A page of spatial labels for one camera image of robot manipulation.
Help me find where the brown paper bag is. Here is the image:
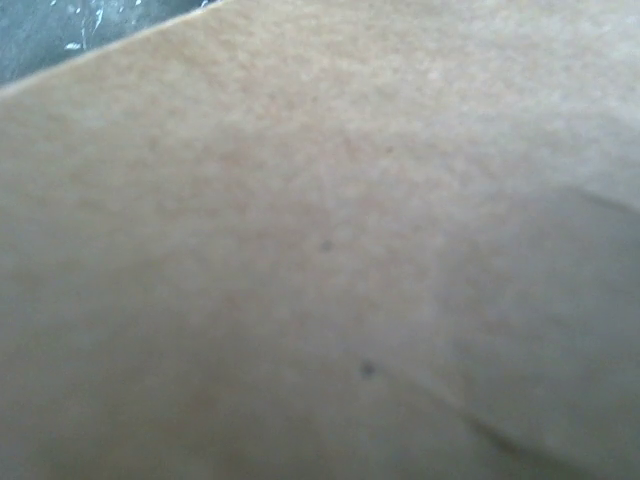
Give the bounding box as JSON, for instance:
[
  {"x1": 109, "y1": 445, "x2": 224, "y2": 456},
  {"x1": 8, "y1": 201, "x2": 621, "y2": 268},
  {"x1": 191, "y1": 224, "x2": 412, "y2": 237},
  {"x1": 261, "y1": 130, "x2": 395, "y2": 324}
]
[{"x1": 1, "y1": 1, "x2": 639, "y2": 479}]

